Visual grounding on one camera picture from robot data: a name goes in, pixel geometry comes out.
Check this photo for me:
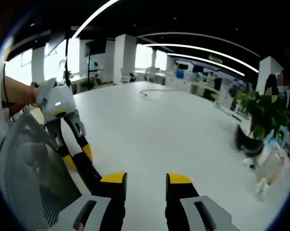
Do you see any light blue bag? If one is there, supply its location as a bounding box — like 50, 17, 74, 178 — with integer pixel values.
266, 127, 288, 147

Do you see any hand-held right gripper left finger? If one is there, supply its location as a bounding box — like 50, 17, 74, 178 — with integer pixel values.
47, 172, 128, 231

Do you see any white office chair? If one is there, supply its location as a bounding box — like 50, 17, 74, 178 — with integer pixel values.
144, 67, 159, 82
120, 68, 136, 84

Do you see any thin black cable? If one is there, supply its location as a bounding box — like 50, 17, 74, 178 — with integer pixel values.
1, 61, 17, 121

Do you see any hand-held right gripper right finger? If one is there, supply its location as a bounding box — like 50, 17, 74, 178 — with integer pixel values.
165, 172, 241, 231

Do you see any grey cable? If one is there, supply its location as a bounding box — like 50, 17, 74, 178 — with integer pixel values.
139, 88, 171, 99

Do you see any ceiling mounted device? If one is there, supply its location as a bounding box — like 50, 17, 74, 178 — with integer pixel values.
208, 54, 224, 64

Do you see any black tripod stand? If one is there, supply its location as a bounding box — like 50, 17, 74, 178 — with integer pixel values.
62, 27, 74, 89
86, 43, 94, 85

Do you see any black wall monitor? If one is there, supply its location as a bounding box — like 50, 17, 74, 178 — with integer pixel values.
86, 40, 107, 55

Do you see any white office desk row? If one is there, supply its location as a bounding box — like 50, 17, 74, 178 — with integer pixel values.
164, 72, 234, 111

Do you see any clear plastic bag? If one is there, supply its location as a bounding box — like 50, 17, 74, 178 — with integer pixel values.
255, 144, 286, 186

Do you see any white ceiling light strip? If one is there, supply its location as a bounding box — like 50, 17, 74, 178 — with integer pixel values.
143, 43, 260, 73
71, 0, 123, 39
167, 53, 245, 77

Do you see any white crumpled tissue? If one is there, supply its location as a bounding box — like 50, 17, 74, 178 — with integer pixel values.
254, 179, 272, 202

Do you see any potted green plant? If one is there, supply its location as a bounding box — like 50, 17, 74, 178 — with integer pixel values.
235, 90, 290, 140

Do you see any black curved headset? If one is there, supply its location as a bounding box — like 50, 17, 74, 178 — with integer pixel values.
233, 124, 265, 155

